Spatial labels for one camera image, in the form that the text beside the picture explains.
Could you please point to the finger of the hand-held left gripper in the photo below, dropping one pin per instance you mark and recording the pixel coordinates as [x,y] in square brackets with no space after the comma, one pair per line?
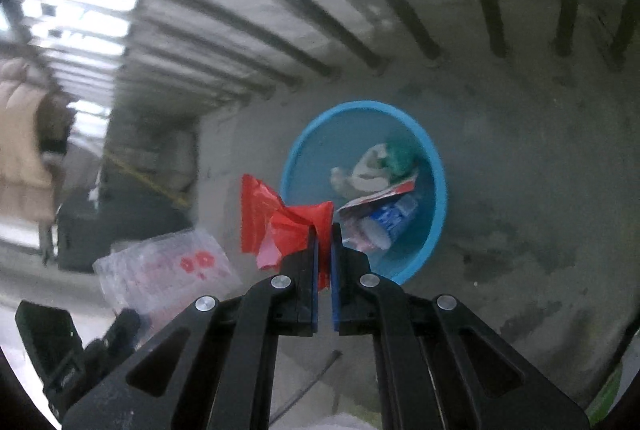
[125,327]

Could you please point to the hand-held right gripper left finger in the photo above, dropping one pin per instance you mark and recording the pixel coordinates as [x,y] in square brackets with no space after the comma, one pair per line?
[314,290]

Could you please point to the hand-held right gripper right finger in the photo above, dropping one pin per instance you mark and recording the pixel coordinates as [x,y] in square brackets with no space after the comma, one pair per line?
[336,290]

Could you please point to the clear plastic bag red print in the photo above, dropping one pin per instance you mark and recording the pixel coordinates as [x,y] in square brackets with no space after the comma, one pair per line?
[165,270]

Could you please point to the plastic bottle blue label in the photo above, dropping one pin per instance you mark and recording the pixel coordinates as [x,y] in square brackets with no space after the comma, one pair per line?
[395,215]

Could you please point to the red white snack bag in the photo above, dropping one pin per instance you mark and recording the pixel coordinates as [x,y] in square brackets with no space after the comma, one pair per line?
[370,199]

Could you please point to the white plastic bag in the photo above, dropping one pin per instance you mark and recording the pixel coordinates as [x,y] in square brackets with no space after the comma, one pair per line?
[367,172]

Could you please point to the teal plastic bag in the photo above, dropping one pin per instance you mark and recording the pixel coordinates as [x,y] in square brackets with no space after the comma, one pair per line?
[402,157]

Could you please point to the blue plastic bin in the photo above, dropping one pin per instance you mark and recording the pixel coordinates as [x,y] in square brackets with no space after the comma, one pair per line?
[325,135]

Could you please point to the black cabinet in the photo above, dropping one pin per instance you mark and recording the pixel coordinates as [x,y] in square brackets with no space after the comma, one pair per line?
[125,220]

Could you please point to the yellow stick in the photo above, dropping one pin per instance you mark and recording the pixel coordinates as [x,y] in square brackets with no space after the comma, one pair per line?
[145,180]

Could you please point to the beige padded jacket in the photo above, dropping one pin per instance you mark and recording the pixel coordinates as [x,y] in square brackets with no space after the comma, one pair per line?
[20,135]

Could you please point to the brown hanging garment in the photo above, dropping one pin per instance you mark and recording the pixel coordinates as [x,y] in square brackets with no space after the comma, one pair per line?
[55,120]

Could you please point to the green white packet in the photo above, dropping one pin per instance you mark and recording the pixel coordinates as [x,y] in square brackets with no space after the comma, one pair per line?
[607,395]

